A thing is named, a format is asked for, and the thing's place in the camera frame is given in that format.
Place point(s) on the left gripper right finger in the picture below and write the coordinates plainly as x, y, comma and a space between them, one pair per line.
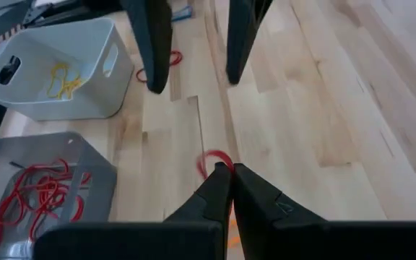
284, 242

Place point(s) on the orange rubber band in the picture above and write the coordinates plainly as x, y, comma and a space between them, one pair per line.
234, 242

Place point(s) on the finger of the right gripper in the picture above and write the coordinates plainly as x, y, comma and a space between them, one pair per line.
154, 43
242, 36

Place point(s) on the pale blue rubber band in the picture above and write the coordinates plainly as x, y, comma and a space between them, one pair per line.
182, 14

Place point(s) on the yellow rubber band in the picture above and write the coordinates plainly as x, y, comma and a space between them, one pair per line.
51, 81
72, 85

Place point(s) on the off-white plastic basket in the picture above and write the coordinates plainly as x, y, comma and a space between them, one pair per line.
85, 101

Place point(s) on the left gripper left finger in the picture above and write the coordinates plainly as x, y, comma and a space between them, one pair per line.
179, 242

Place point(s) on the thin red rubber band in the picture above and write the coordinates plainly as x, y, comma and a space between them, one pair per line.
179, 57

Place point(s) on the grey plastic basket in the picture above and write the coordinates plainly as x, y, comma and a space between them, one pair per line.
99, 173

